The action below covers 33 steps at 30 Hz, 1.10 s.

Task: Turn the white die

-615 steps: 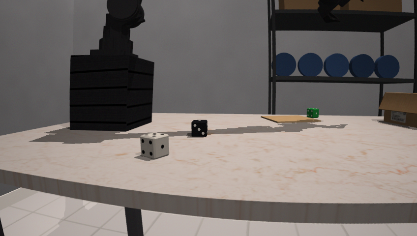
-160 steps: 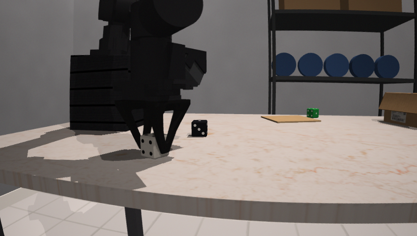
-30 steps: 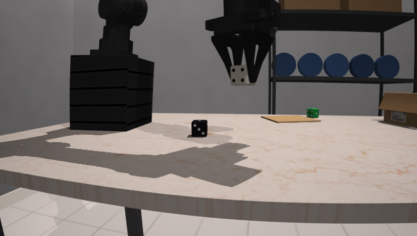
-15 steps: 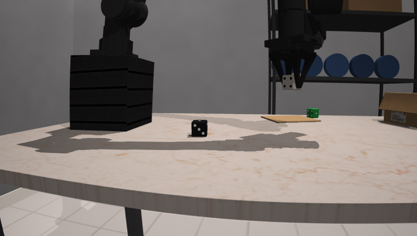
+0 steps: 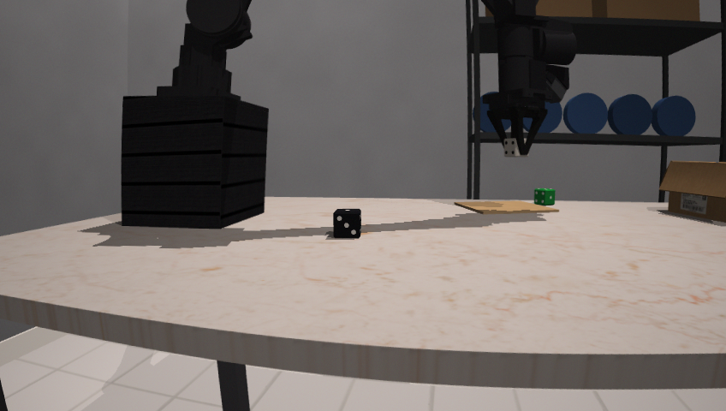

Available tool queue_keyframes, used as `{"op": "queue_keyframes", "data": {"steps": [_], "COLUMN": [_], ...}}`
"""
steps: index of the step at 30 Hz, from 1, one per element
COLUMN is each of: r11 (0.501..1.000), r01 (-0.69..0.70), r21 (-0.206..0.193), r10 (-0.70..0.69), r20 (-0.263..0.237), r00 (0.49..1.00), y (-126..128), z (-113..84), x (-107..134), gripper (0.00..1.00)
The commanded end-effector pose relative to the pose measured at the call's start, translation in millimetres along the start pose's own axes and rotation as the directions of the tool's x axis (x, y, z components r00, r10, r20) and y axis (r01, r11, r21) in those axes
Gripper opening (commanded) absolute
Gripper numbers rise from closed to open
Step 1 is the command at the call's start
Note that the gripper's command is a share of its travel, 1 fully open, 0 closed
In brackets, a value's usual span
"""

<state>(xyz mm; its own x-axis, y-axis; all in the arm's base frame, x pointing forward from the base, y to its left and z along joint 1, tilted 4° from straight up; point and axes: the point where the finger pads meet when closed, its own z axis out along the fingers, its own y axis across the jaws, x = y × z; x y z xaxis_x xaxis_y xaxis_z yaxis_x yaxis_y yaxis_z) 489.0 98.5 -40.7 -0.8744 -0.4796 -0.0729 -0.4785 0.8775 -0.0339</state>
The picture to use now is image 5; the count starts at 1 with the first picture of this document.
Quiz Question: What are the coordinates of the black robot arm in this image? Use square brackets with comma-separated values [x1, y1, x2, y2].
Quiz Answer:
[157, 0, 577, 104]

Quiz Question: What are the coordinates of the green die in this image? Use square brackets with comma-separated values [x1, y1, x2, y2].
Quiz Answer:
[534, 188, 556, 206]

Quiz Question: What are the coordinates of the tan mat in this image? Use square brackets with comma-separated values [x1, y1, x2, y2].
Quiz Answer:
[454, 201, 559, 214]

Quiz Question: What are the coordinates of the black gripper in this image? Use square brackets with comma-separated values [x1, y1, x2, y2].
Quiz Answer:
[483, 56, 553, 155]

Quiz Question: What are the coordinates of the open brown cardboard box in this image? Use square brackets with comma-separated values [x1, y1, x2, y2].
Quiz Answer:
[659, 161, 726, 223]

